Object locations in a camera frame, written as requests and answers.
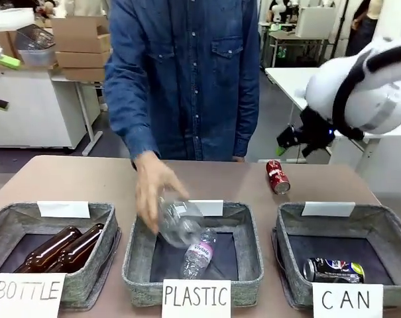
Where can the brown glass bottle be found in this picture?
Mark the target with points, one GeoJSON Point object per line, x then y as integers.
{"type": "Point", "coordinates": [46, 251]}
{"type": "Point", "coordinates": [84, 245]}

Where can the crushed red soda can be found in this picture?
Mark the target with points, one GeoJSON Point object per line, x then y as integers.
{"type": "Point", "coordinates": [278, 177]}

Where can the person's left hand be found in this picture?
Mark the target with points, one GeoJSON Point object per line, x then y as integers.
{"type": "Point", "coordinates": [239, 159]}

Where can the white PLASTIC label sign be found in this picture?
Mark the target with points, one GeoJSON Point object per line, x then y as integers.
{"type": "Point", "coordinates": [197, 298]}

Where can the flat cardboard box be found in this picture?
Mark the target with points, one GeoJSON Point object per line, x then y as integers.
{"type": "Point", "coordinates": [84, 74]}
{"type": "Point", "coordinates": [82, 59]}

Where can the black soda can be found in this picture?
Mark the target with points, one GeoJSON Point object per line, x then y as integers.
{"type": "Point", "coordinates": [332, 270]}

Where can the clear plastic storage bin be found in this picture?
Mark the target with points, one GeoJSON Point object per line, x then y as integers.
{"type": "Point", "coordinates": [36, 46]}

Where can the grey felt can basket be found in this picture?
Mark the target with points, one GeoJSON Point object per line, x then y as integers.
{"type": "Point", "coordinates": [390, 232]}

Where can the person's right hand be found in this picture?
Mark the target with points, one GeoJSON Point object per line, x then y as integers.
{"type": "Point", "coordinates": [153, 189]}

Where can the green box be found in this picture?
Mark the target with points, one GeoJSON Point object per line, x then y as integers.
{"type": "Point", "coordinates": [6, 61]}

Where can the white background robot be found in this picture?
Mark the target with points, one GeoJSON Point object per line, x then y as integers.
{"type": "Point", "coordinates": [279, 10]}

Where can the clear crushed plastic bottle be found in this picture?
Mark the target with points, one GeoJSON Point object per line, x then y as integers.
{"type": "Point", "coordinates": [180, 225]}

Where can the white CAN label sign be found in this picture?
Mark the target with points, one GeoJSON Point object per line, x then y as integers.
{"type": "Point", "coordinates": [347, 299]}

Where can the person's left denim forearm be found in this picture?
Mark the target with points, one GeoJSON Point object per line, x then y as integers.
{"type": "Point", "coordinates": [248, 139]}

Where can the white desk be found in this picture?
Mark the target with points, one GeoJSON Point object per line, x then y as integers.
{"type": "Point", "coordinates": [28, 106]}

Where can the large open cardboard box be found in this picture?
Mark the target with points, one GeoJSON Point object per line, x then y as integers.
{"type": "Point", "coordinates": [79, 34]}

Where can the black tripod pole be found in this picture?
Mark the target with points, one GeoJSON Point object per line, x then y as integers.
{"type": "Point", "coordinates": [338, 30]}

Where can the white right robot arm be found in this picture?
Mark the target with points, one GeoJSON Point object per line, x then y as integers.
{"type": "Point", "coordinates": [369, 99]}

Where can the pink label plastic bottle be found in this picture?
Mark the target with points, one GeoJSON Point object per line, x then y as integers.
{"type": "Point", "coordinates": [198, 253]}

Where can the white box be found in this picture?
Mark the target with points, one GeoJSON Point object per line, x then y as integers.
{"type": "Point", "coordinates": [314, 21]}

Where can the folded white bottle basket card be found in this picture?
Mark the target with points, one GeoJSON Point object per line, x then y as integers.
{"type": "Point", "coordinates": [63, 209]}

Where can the person's denim shirt torso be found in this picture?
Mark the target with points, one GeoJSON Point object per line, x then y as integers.
{"type": "Point", "coordinates": [193, 83]}

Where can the white foam sheet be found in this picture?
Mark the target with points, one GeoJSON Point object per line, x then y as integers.
{"type": "Point", "coordinates": [11, 18]}

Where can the grey felt bottle basket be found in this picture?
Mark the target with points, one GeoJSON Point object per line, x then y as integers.
{"type": "Point", "coordinates": [104, 258]}

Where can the white BOTTLE label sign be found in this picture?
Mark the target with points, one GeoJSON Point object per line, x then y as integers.
{"type": "Point", "coordinates": [26, 293]}

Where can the folded white PLASTIC card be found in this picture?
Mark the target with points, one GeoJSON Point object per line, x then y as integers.
{"type": "Point", "coordinates": [211, 207]}

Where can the background person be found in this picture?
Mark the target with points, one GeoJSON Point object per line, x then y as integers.
{"type": "Point", "coordinates": [364, 30]}

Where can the folded white can basket card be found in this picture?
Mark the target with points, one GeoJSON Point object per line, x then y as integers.
{"type": "Point", "coordinates": [327, 208]}

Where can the small cardboard box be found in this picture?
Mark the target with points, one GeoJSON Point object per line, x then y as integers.
{"type": "Point", "coordinates": [6, 43]}

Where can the grey felt plastic basket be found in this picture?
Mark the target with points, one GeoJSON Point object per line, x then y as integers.
{"type": "Point", "coordinates": [250, 251]}

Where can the person's right denim forearm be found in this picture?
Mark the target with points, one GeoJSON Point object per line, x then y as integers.
{"type": "Point", "coordinates": [140, 142]}

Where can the wooden frame table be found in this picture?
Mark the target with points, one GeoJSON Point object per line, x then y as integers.
{"type": "Point", "coordinates": [299, 39]}

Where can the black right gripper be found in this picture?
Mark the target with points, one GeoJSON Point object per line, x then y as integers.
{"type": "Point", "coordinates": [316, 130]}

